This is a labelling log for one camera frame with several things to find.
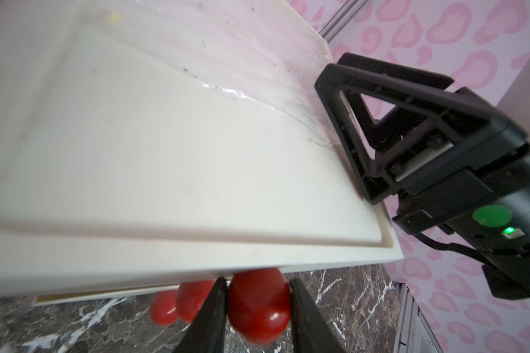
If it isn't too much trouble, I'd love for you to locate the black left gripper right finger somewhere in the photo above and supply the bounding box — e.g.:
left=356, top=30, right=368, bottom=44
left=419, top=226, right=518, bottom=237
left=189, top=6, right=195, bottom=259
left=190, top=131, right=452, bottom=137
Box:
left=289, top=278, right=345, bottom=353

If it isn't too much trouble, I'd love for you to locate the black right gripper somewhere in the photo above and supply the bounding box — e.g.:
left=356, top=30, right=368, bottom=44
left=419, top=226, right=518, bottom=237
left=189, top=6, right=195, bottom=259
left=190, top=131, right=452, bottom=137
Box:
left=314, top=53, right=530, bottom=300

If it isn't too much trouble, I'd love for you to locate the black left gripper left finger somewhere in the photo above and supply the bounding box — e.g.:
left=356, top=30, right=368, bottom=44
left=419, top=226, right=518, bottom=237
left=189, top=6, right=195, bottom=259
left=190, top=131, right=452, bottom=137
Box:
left=173, top=277, right=228, bottom=353

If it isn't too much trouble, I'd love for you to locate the red drawer knob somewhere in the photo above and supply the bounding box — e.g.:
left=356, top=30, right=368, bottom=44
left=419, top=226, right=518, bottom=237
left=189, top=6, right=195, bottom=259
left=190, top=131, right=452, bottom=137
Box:
left=228, top=269, right=292, bottom=346
left=175, top=280, right=214, bottom=324
left=150, top=290, right=178, bottom=327

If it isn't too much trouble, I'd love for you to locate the red top drawer knob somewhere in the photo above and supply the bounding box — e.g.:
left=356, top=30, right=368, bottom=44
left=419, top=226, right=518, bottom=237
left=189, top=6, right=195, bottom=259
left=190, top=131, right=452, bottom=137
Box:
left=228, top=269, right=292, bottom=346

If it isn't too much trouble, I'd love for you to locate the cream drawer cabinet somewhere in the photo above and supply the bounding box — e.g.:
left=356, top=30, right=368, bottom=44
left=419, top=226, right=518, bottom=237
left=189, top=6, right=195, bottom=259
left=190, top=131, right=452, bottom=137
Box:
left=0, top=1, right=403, bottom=297

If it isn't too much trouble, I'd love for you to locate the red bottom drawer knob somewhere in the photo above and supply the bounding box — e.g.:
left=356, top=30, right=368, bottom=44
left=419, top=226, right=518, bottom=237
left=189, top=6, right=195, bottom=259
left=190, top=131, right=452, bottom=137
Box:
left=150, top=290, right=178, bottom=327

